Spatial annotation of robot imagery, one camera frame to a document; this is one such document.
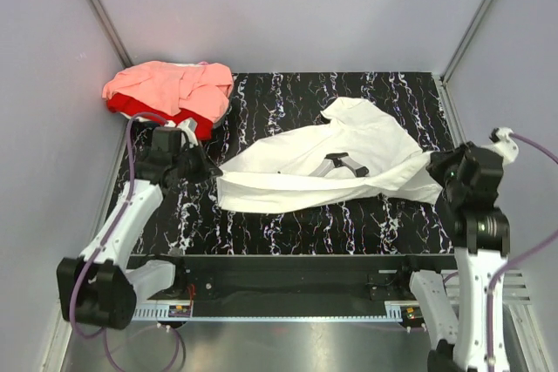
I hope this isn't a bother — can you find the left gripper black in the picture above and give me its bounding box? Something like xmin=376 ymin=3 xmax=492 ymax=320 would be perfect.
xmin=173 ymin=140 xmax=222 ymax=186

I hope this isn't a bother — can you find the white t-shirt robot print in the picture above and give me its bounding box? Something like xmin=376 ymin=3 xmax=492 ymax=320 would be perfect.
xmin=216 ymin=98 xmax=441 ymax=213

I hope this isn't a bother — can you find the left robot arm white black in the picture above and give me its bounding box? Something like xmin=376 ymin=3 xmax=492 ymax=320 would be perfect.
xmin=56 ymin=118 xmax=222 ymax=330

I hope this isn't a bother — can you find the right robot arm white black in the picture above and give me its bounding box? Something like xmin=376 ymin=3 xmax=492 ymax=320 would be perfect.
xmin=395 ymin=139 xmax=519 ymax=371

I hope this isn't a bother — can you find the black marble pattern mat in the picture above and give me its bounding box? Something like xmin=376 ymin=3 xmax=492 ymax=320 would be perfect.
xmin=133 ymin=71 xmax=455 ymax=255

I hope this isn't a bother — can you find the pink t-shirt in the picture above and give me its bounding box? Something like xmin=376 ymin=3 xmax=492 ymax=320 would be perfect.
xmin=102 ymin=61 xmax=234 ymax=122

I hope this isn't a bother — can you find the red t-shirt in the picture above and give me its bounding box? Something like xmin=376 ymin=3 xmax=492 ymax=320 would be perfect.
xmin=105 ymin=93 xmax=213 ymax=140

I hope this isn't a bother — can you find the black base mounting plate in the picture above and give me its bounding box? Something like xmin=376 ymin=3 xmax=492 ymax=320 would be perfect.
xmin=130 ymin=254 xmax=450 ymax=303

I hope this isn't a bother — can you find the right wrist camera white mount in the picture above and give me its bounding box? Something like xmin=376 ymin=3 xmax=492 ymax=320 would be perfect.
xmin=488 ymin=127 xmax=519 ymax=166

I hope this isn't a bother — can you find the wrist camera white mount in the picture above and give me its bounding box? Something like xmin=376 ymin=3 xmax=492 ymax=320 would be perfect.
xmin=488 ymin=127 xmax=519 ymax=166
xmin=177 ymin=118 xmax=199 ymax=148

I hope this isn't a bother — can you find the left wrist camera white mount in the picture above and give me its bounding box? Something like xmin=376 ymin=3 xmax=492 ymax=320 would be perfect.
xmin=177 ymin=118 xmax=199 ymax=148

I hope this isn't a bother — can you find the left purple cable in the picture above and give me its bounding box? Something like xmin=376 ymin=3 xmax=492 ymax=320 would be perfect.
xmin=69 ymin=112 xmax=187 ymax=371

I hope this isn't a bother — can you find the aluminium extrusion rail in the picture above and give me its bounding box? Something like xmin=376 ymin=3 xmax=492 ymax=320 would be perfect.
xmin=56 ymin=269 xmax=533 ymax=306

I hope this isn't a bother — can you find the white slotted cable duct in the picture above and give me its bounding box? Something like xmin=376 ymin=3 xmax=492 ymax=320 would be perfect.
xmin=132 ymin=301 xmax=403 ymax=323

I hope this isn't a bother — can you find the right vertical aluminium post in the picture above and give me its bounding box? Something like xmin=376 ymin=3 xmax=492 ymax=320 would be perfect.
xmin=440 ymin=0 xmax=495 ymax=85

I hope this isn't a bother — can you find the vertical aluminium post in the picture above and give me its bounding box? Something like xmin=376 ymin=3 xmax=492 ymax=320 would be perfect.
xmin=440 ymin=0 xmax=495 ymax=85
xmin=86 ymin=0 xmax=133 ymax=68

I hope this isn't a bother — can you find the left vertical aluminium post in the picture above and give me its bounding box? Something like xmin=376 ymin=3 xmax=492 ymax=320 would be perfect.
xmin=86 ymin=0 xmax=133 ymax=68

